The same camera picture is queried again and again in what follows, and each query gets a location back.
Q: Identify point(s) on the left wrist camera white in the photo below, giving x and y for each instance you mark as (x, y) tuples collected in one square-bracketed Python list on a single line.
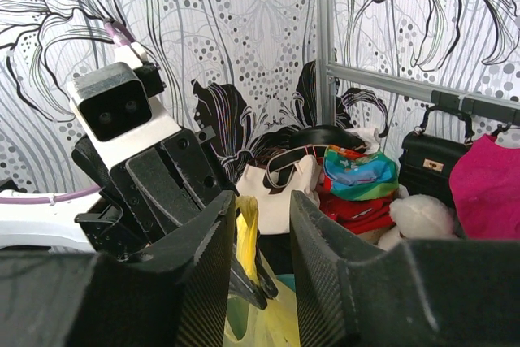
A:
[(118, 107)]

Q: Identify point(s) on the cream canvas tote bag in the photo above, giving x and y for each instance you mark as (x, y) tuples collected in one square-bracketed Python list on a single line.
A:
[(274, 206)]

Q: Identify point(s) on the yellow trash bag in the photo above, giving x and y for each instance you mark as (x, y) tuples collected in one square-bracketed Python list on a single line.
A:
[(261, 310)]

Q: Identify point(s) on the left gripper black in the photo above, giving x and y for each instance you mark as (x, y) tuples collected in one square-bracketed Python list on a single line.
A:
[(170, 183)]

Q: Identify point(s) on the cream plush lamb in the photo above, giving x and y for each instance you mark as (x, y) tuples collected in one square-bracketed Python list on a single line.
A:
[(418, 217)]

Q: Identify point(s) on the magenta cloth bag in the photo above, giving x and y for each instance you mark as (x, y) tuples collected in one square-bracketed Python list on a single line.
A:
[(485, 188)]

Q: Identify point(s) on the colourful printed bag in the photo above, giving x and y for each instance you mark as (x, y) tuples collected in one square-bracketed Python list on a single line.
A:
[(352, 176)]

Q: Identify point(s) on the red cloth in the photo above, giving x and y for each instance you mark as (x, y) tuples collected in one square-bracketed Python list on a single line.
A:
[(357, 216)]

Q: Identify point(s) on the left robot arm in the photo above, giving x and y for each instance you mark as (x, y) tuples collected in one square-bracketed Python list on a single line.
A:
[(86, 221)]

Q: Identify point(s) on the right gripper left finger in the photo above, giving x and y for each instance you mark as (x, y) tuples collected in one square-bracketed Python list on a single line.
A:
[(172, 293)]

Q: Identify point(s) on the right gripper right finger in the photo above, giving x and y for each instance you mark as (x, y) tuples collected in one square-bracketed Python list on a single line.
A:
[(419, 293)]

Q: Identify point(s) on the black leather handbag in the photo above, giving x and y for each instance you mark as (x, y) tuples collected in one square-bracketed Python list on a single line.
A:
[(427, 161)]

